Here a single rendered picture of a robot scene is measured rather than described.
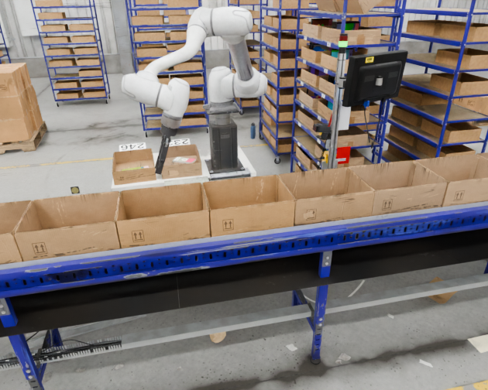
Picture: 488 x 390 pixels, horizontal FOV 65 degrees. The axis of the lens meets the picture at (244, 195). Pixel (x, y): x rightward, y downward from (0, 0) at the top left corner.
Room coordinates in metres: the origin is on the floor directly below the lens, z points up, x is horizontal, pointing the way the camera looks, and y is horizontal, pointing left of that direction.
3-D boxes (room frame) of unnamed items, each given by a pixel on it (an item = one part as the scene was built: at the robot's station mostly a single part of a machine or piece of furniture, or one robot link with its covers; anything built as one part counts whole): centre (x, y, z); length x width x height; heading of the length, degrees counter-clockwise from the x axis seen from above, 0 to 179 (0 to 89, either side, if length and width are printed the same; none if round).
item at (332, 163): (2.50, -0.62, 1.11); 0.12 x 0.05 x 0.88; 102
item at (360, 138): (3.20, -0.85, 0.79); 0.40 x 0.30 x 0.10; 13
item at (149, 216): (1.55, 0.37, 0.96); 0.39 x 0.29 x 0.17; 102
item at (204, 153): (2.68, 0.46, 0.74); 1.00 x 0.58 x 0.03; 103
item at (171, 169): (2.62, 0.47, 0.80); 0.38 x 0.28 x 0.10; 12
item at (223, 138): (2.63, 0.14, 0.91); 0.26 x 0.26 x 0.33; 13
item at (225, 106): (2.63, 0.16, 1.21); 0.22 x 0.18 x 0.06; 99
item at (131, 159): (2.54, 0.79, 0.80); 0.38 x 0.28 x 0.10; 15
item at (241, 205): (1.63, -0.01, 0.96); 0.39 x 0.29 x 0.17; 102
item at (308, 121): (3.67, -0.75, 0.79); 0.40 x 0.30 x 0.10; 13
